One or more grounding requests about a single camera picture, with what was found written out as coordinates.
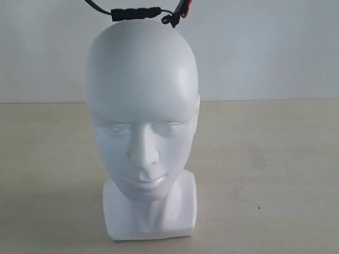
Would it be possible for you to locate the black helmet with visor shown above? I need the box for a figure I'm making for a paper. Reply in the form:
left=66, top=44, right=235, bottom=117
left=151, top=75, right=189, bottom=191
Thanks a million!
left=85, top=0, right=193, bottom=28

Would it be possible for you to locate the white mannequin head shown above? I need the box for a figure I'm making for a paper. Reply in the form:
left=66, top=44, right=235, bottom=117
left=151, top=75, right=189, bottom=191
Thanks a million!
left=85, top=20, right=200, bottom=240

